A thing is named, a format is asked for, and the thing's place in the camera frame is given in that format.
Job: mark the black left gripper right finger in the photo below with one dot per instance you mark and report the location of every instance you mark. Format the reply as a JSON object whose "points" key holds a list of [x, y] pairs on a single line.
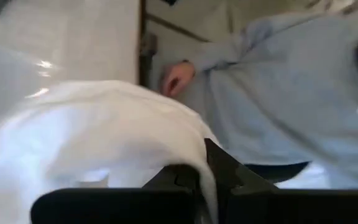
{"points": [[259, 205]]}

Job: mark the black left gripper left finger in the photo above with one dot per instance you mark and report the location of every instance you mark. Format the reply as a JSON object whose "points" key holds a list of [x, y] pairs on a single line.
{"points": [[120, 205]]}

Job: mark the white microfiber towel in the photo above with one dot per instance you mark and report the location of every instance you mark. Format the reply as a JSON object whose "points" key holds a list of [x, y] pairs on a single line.
{"points": [[104, 130]]}

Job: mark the person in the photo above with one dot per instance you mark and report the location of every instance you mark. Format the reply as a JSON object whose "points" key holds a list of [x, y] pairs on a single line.
{"points": [[275, 93]]}

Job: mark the person's hand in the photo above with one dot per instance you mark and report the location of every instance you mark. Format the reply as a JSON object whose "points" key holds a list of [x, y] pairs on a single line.
{"points": [[177, 77]]}

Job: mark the clear plastic bin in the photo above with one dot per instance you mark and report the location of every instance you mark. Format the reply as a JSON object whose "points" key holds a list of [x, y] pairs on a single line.
{"points": [[5, 77]]}

